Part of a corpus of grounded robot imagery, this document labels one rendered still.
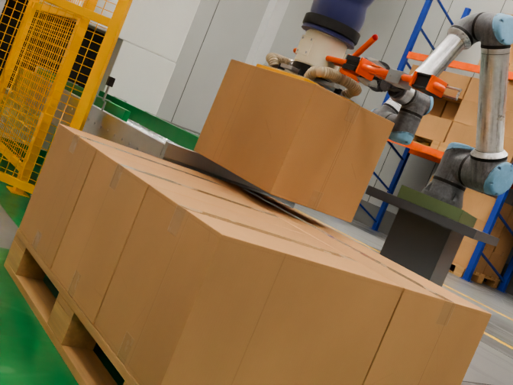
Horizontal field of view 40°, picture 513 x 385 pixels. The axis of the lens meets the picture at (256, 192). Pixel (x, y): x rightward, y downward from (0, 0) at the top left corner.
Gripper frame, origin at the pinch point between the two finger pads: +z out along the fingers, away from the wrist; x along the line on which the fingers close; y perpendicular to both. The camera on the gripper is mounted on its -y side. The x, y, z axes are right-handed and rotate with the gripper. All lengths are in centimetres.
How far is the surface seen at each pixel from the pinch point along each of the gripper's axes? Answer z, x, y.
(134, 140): 33, -58, 81
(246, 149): 19, -42, 20
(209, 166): 12, -55, 51
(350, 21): 1.3, 15.7, 16.6
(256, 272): 66, -65, -72
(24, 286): 77, -112, 23
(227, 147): 19, -45, 33
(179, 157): 27, -56, 51
